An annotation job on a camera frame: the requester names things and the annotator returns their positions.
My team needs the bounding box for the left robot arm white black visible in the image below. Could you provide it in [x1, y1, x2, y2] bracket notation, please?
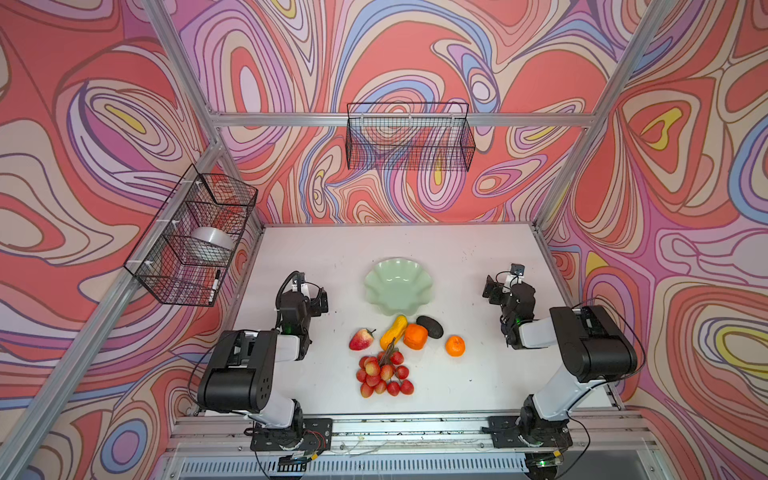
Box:
[196, 271, 329, 435]

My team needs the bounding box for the silver tape roll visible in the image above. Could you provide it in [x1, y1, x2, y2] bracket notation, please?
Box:
[191, 226, 235, 250]

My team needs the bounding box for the black marker pen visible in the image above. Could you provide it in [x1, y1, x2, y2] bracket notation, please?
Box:
[211, 269, 221, 295]

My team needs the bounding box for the light green scalloped bowl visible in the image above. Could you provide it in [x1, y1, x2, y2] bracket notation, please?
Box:
[363, 258, 434, 316]

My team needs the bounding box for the black wire basket back wall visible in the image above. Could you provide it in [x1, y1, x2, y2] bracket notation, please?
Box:
[345, 100, 476, 172]

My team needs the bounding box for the yellow fake squash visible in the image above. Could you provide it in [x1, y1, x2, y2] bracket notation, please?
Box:
[380, 315, 409, 350]

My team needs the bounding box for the red fake grape bunch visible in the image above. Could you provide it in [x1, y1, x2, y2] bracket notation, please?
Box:
[356, 341, 415, 399]

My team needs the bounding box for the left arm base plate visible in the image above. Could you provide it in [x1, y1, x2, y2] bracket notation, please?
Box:
[244, 417, 333, 453]

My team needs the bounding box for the orange fake persimmon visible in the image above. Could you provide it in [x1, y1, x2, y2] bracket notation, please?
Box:
[402, 323, 429, 350]

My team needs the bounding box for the dark fake avocado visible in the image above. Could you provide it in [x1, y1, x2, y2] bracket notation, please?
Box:
[416, 315, 444, 339]

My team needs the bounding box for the black wire basket left wall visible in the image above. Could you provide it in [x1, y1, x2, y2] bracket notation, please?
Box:
[124, 166, 258, 307]

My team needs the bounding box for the red fake apple slice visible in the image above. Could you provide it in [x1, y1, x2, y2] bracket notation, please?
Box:
[349, 328, 375, 351]

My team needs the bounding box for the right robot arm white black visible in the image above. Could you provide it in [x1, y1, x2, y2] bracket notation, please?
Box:
[482, 264, 639, 446]

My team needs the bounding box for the small fake orange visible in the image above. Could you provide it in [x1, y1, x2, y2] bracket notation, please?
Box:
[445, 335, 466, 358]

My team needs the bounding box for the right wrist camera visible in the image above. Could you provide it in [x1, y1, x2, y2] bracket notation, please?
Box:
[510, 264, 525, 277]

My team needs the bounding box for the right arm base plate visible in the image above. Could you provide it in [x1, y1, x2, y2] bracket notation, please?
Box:
[481, 416, 573, 450]

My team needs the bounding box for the black wire basket wall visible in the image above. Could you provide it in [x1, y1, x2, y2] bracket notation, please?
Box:
[124, 166, 258, 307]
[345, 100, 476, 172]

